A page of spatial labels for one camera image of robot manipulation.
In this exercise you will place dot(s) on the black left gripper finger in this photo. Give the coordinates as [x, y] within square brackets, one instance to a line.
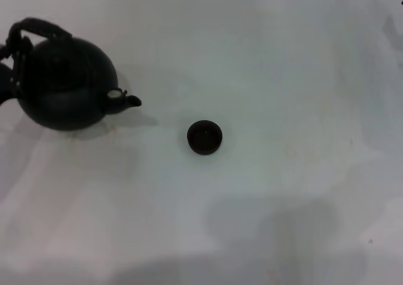
[3, 50]
[19, 68]

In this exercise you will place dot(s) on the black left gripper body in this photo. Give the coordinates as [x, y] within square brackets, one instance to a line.
[4, 83]

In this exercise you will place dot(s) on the small dark brown teacup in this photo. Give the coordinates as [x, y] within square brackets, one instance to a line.
[204, 136]

